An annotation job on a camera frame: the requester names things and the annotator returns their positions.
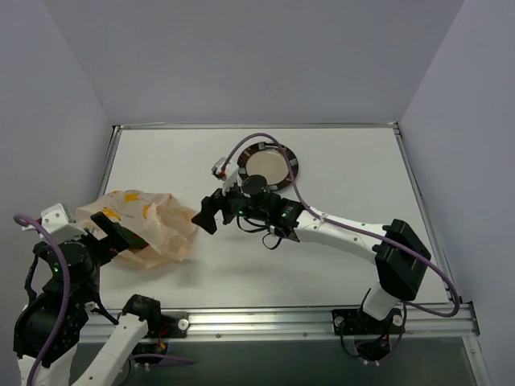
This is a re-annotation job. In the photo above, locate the translucent orange plastic bag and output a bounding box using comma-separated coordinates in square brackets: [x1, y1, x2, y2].
[75, 190, 197, 269]

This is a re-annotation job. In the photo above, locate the red fake cherry bunch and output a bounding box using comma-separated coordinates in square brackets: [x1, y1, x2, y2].
[127, 232, 149, 253]

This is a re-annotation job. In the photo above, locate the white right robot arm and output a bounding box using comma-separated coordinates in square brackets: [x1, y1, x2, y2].
[192, 175, 431, 332]

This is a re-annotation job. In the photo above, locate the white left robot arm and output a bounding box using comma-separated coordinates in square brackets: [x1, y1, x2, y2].
[14, 212, 163, 385]

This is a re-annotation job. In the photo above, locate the brown rimmed ceramic plate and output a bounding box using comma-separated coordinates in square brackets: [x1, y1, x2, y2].
[237, 142, 299, 191]

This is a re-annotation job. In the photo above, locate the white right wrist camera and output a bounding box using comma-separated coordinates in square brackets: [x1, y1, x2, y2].
[211, 157, 239, 197]

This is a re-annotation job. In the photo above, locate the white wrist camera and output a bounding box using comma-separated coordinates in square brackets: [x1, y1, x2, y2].
[211, 157, 239, 197]
[35, 203, 87, 244]

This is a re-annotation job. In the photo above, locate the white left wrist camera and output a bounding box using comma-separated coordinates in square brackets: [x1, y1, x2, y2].
[35, 203, 87, 244]

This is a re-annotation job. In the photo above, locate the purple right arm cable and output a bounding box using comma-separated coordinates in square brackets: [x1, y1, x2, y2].
[223, 131, 461, 318]

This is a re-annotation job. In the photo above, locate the aluminium front frame rail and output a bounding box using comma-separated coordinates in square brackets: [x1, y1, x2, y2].
[76, 303, 480, 343]

